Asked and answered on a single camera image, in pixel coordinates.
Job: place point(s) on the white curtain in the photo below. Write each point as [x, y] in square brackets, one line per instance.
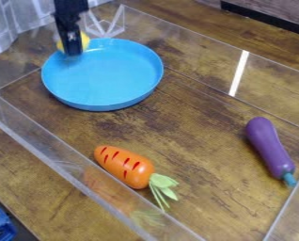
[24, 15]

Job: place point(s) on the round blue tray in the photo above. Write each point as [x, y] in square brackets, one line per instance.
[112, 76]

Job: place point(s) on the black baseboard strip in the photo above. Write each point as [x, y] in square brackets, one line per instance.
[259, 16]

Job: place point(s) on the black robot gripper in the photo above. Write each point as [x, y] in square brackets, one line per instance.
[67, 10]

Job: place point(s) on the clear acrylic enclosure wall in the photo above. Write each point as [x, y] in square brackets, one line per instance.
[231, 70]

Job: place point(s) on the yellow toy lemon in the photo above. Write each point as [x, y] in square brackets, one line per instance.
[84, 39]

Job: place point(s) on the orange toy carrot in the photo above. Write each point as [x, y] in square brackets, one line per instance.
[135, 171]

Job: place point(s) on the purple toy eggplant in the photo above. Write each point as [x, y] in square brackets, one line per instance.
[263, 137]

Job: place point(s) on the blue box corner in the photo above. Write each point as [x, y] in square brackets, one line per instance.
[7, 228]

